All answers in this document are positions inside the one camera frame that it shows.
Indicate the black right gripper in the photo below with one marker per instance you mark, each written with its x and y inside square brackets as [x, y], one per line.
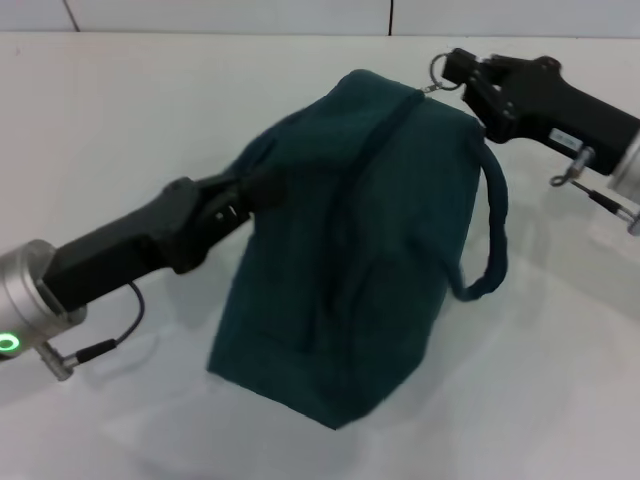
[560, 112]

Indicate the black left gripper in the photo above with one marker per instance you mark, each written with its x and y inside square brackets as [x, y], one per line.
[120, 245]

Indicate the dark teal lunch bag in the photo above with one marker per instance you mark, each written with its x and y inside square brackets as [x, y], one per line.
[340, 250]

